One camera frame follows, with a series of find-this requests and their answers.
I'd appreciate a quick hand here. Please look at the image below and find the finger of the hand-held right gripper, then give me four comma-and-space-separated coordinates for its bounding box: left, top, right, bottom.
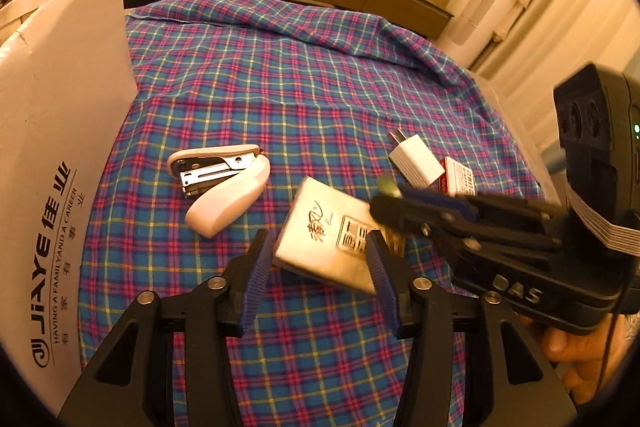
400, 186, 570, 220
369, 196, 563, 254

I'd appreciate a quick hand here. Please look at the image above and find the green plastic piece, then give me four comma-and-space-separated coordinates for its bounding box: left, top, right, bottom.
376, 174, 403, 198

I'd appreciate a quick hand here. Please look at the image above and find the plaid cloth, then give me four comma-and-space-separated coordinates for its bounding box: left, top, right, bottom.
80, 0, 546, 427

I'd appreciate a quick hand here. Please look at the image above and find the red and white small box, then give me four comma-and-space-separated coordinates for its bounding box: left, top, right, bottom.
442, 157, 481, 198

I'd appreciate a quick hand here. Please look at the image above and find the white charger plug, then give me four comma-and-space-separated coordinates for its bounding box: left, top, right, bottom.
389, 129, 446, 188

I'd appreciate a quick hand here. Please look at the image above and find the white cardboard box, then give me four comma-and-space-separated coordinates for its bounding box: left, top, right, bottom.
0, 0, 141, 418

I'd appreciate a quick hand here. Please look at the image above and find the person's right hand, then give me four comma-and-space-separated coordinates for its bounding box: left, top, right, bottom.
517, 314, 636, 405

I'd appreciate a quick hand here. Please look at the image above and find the white stapler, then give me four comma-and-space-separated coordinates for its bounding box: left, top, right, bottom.
167, 144, 271, 238

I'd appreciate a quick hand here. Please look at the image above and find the black cable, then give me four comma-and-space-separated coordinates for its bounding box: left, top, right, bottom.
597, 272, 631, 393

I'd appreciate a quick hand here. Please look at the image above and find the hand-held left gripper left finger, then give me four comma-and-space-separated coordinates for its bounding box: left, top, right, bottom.
60, 229, 278, 427

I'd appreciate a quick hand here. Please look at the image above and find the tissue packet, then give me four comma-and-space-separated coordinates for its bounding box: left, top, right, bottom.
272, 177, 396, 295

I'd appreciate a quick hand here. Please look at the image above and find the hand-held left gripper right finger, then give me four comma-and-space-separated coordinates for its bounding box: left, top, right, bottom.
366, 231, 581, 427

